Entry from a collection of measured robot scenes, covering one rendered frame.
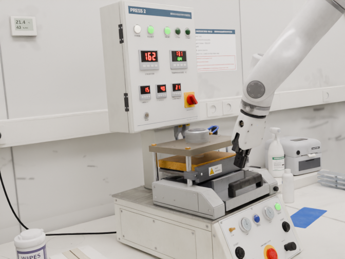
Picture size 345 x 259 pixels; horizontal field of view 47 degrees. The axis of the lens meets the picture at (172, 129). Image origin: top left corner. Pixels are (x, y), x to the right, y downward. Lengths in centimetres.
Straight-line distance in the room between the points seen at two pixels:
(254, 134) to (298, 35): 29
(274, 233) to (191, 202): 29
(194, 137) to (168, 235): 31
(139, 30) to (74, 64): 46
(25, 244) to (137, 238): 36
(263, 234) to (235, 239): 12
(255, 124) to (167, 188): 32
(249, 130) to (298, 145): 99
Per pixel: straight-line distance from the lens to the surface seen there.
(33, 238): 125
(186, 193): 116
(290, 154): 210
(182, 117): 144
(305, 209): 177
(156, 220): 128
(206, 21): 206
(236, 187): 117
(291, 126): 248
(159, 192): 124
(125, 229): 142
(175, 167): 125
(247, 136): 113
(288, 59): 103
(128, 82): 128
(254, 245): 120
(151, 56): 134
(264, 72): 102
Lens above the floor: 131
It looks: 7 degrees down
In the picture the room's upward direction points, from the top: 4 degrees counter-clockwise
